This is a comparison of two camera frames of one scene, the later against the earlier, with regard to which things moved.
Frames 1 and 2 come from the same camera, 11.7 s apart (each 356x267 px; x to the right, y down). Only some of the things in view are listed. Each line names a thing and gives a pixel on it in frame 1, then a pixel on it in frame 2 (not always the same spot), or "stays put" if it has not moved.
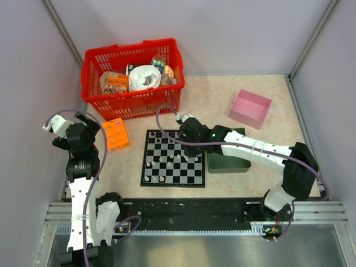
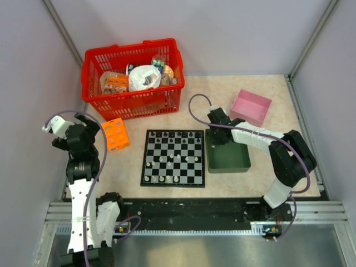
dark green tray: x=218 y=163 stays put
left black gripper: x=91 y=127 stays put
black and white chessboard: x=164 y=163 stays put
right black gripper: x=191 y=153 to x=214 y=141
